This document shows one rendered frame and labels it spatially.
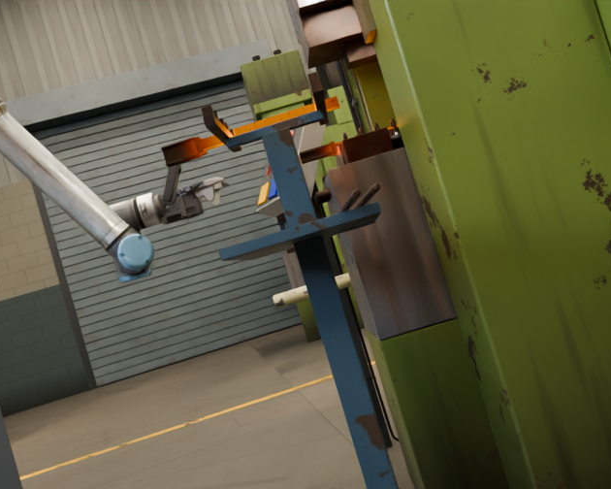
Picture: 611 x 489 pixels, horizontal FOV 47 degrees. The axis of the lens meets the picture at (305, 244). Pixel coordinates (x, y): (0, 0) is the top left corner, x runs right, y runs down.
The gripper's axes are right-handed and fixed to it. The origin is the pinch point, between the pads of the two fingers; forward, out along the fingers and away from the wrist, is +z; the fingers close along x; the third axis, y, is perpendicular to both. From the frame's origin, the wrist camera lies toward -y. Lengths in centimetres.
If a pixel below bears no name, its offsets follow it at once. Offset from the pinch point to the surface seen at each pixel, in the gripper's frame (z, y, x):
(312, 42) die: 34.4, -28.2, 7.5
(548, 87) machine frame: 75, 9, 48
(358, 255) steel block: 28.1, 31.3, 22.0
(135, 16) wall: -108, -390, -785
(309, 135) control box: 30, -13, -42
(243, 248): 5, 24, 70
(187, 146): -3.3, -3.8, 37.8
